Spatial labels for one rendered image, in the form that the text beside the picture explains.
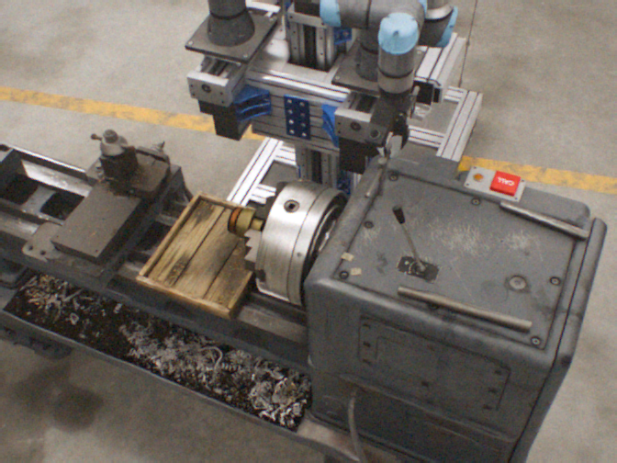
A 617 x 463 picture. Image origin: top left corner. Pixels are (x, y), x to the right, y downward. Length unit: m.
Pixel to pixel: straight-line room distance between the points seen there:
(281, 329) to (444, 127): 1.73
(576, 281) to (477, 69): 2.55
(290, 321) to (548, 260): 0.73
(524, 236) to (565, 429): 1.32
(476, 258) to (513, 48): 2.73
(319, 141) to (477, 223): 0.88
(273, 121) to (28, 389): 1.44
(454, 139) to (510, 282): 1.81
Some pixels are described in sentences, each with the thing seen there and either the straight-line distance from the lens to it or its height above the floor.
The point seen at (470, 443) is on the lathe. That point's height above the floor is 0.77.
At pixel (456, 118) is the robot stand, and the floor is 0.22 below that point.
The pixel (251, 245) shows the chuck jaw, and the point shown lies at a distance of 1.89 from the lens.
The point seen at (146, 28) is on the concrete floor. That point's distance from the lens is 4.58.
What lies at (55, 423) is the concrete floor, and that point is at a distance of 3.05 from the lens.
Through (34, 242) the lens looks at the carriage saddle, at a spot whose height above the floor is 0.90.
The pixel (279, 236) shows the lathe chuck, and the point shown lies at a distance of 1.78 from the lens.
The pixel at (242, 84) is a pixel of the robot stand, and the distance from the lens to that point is 2.45.
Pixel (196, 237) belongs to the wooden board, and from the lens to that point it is 2.23.
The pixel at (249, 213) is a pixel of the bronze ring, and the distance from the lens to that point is 1.95.
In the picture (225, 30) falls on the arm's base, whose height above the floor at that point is 1.21.
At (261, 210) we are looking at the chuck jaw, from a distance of 1.94.
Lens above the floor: 2.60
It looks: 52 degrees down
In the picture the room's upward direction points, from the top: 4 degrees counter-clockwise
